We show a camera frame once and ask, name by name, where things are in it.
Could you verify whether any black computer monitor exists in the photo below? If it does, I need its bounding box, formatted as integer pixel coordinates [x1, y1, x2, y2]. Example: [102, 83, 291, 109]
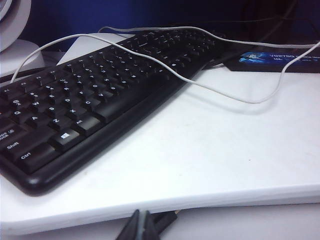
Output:
[207, 0, 320, 74]

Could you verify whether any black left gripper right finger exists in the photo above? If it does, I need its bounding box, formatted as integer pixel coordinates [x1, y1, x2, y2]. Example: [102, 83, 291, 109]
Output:
[144, 211, 161, 240]

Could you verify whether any black computer keyboard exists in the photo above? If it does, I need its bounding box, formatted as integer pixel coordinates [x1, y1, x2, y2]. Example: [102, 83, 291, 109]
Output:
[0, 28, 223, 197]

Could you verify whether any thick white raised board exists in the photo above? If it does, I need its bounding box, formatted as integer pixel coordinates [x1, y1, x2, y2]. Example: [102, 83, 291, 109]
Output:
[0, 32, 320, 237]

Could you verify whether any white charger cable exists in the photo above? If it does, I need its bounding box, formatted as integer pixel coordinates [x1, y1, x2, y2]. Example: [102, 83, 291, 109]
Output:
[10, 33, 320, 105]

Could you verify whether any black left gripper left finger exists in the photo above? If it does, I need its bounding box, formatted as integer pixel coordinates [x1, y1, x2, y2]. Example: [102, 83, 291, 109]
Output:
[119, 209, 144, 240]

